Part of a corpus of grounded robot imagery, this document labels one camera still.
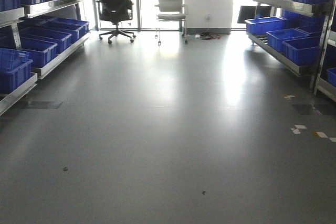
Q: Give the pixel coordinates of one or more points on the left steel shelf rack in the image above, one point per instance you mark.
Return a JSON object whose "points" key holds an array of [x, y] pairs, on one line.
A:
{"points": [[35, 46]]}

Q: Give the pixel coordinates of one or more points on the steel shelf rack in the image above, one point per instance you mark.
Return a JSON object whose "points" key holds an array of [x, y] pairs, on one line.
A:
{"points": [[35, 46], [301, 35]]}

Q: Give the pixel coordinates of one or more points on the right steel shelf rack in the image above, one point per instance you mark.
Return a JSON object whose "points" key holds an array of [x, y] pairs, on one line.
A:
{"points": [[301, 35]]}

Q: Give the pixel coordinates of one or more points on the grey office chair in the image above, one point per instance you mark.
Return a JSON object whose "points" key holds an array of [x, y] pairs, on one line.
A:
{"points": [[173, 11]]}

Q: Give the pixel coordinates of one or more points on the black office chair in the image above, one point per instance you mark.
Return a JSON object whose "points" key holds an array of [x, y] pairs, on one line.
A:
{"points": [[116, 11]]}

